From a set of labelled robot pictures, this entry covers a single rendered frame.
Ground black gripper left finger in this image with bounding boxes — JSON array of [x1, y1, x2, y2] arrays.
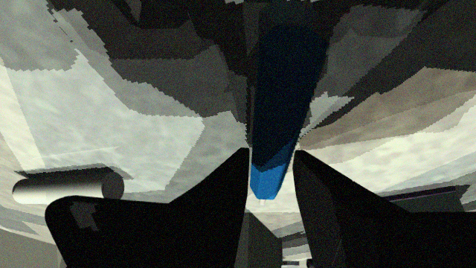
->
[[45, 147, 249, 268]]

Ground grey keyboard with white letter keys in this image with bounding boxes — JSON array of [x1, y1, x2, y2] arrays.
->
[[382, 186, 465, 213]]

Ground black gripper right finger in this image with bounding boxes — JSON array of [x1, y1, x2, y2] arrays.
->
[[292, 150, 476, 268]]

